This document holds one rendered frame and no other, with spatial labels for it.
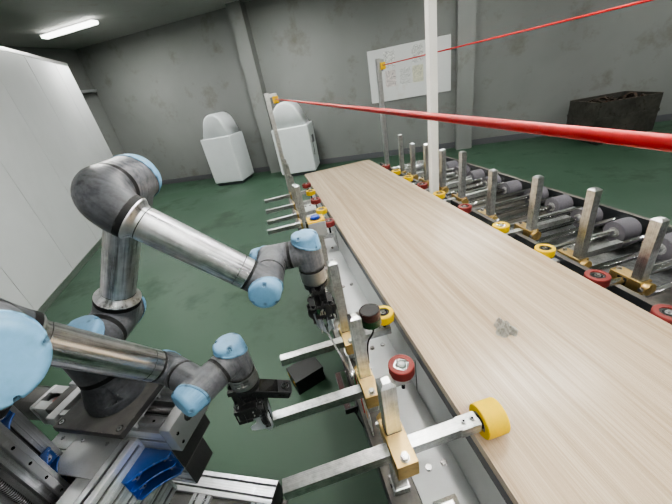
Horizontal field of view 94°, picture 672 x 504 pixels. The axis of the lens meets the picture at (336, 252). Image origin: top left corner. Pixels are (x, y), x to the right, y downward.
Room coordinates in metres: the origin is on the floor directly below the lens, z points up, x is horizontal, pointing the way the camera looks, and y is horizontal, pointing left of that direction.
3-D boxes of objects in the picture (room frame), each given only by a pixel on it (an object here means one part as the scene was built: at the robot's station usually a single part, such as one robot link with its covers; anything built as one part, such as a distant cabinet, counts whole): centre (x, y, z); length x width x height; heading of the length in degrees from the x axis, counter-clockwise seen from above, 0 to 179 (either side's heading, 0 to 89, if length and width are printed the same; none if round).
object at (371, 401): (0.67, -0.02, 0.85); 0.14 x 0.06 x 0.05; 8
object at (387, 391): (0.44, -0.05, 0.89); 0.04 x 0.04 x 0.48; 8
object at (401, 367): (0.67, -0.13, 0.85); 0.08 x 0.08 x 0.11
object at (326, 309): (0.76, 0.07, 1.14); 0.09 x 0.08 x 0.12; 8
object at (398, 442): (0.42, -0.05, 0.95); 0.14 x 0.06 x 0.05; 8
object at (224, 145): (7.69, 2.06, 0.76); 0.76 x 0.64 x 1.53; 74
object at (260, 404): (0.60, 0.32, 0.97); 0.09 x 0.08 x 0.12; 98
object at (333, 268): (0.94, 0.02, 0.92); 0.04 x 0.04 x 0.48; 8
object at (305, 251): (0.77, 0.08, 1.30); 0.09 x 0.08 x 0.11; 89
